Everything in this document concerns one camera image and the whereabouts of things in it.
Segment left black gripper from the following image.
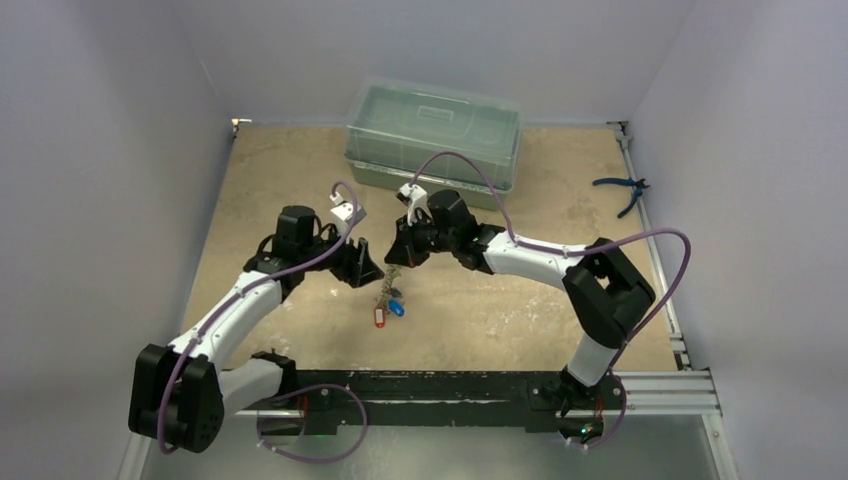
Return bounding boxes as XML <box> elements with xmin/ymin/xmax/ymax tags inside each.
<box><xmin>299</xmin><ymin>221</ymin><xmax>383</xmax><ymax>287</ymax></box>

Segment red key tag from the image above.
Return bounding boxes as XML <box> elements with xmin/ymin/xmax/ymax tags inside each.
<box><xmin>373</xmin><ymin>307</ymin><xmax>386</xmax><ymax>328</ymax></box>

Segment blue key tag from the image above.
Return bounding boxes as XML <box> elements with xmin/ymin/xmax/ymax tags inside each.
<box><xmin>387</xmin><ymin>298</ymin><xmax>405</xmax><ymax>317</ymax></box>

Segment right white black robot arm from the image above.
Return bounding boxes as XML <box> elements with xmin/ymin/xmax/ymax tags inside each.
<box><xmin>384</xmin><ymin>184</ymin><xmax>656</xmax><ymax>413</ymax></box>

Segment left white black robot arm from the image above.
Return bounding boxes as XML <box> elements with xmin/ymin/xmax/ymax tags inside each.
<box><xmin>128</xmin><ymin>200</ymin><xmax>384</xmax><ymax>453</ymax></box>

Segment clear green plastic storage box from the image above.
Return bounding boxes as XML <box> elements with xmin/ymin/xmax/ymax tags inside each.
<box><xmin>344</xmin><ymin>77</ymin><xmax>524</xmax><ymax>210</ymax></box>

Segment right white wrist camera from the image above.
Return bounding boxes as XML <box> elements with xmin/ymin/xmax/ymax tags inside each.
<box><xmin>396</xmin><ymin>183</ymin><xmax>428</xmax><ymax>226</ymax></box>

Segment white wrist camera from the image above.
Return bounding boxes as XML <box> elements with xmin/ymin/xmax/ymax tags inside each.
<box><xmin>396</xmin><ymin>183</ymin><xmax>428</xmax><ymax>226</ymax></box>
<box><xmin>330</xmin><ymin>193</ymin><xmax>367</xmax><ymax>233</ymax></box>

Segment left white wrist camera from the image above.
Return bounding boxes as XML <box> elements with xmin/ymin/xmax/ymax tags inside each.
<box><xmin>330</xmin><ymin>193</ymin><xmax>367</xmax><ymax>233</ymax></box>

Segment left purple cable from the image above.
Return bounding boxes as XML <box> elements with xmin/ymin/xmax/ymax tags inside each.
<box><xmin>156</xmin><ymin>180</ymin><xmax>370</xmax><ymax>465</ymax></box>

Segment purple cable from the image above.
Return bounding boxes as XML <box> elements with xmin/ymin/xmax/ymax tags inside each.
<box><xmin>156</xmin><ymin>180</ymin><xmax>370</xmax><ymax>465</ymax></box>
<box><xmin>409</xmin><ymin>150</ymin><xmax>693</xmax><ymax>452</ymax></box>

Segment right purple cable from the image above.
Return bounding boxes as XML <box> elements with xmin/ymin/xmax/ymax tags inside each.
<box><xmin>409</xmin><ymin>150</ymin><xmax>693</xmax><ymax>452</ymax></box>

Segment blue handled pliers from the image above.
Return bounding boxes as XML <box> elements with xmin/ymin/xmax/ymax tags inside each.
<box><xmin>592</xmin><ymin>176</ymin><xmax>652</xmax><ymax>220</ymax></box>

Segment aluminium frame rail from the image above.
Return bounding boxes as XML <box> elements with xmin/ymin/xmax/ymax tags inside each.
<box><xmin>135</xmin><ymin>369</ymin><xmax>723</xmax><ymax>417</ymax></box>

